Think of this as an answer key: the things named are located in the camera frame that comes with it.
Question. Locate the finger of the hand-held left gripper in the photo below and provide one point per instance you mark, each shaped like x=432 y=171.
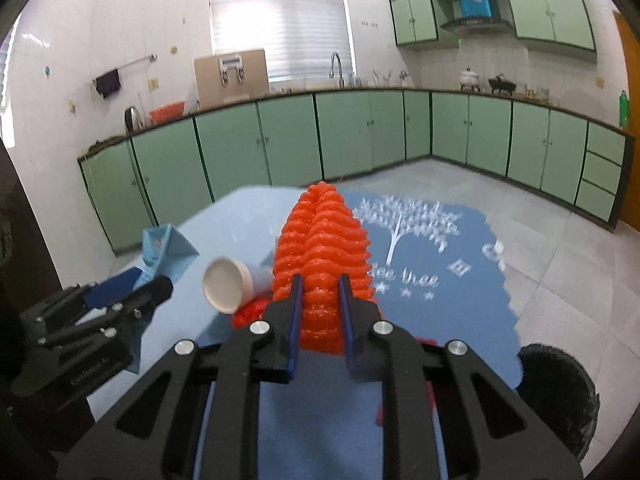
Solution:
x=150 y=295
x=110 y=292

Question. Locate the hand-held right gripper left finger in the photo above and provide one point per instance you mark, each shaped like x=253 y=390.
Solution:
x=295 y=320

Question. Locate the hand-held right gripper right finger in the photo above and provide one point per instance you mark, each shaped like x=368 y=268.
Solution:
x=347 y=320

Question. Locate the blue plastic bag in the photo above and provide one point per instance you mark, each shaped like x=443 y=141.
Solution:
x=170 y=255

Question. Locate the orange foam net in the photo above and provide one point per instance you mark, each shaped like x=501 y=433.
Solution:
x=320 y=240

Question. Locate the red plastic wrapper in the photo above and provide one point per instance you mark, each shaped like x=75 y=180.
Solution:
x=250 y=312

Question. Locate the white paper cup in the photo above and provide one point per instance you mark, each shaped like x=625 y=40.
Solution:
x=225 y=285

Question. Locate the blue tree print tablecloth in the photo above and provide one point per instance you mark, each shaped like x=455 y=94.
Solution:
x=450 y=310

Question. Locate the steel electric kettle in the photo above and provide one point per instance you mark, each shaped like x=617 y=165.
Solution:
x=133 y=120

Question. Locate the red plastic basin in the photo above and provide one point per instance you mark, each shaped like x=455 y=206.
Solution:
x=167 y=112

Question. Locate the green base cabinets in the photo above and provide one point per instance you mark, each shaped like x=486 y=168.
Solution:
x=350 y=130

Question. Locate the dark towel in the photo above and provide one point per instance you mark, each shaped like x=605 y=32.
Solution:
x=108 y=84

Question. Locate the brown cardboard box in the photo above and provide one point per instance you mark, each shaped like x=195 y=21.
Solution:
x=207 y=80

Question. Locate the steel faucet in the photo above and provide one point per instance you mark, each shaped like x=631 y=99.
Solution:
x=339 y=67

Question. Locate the white cooking pot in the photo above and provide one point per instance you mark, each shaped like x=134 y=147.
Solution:
x=470 y=80

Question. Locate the black wok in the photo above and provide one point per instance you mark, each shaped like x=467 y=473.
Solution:
x=501 y=85

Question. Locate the white window blind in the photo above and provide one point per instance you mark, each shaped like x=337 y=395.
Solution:
x=280 y=25

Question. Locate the range hood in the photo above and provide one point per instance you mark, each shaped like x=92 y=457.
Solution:
x=477 y=25

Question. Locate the blue box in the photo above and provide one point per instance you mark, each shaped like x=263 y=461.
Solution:
x=475 y=4

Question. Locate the green bottle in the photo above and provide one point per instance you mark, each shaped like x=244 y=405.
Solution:
x=624 y=110

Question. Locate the wooden door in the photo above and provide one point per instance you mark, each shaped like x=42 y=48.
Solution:
x=631 y=60

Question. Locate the steel towel rail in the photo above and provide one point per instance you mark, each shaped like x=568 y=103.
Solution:
x=135 y=62

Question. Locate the green wall cabinets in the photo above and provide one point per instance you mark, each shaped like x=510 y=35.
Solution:
x=550 y=10

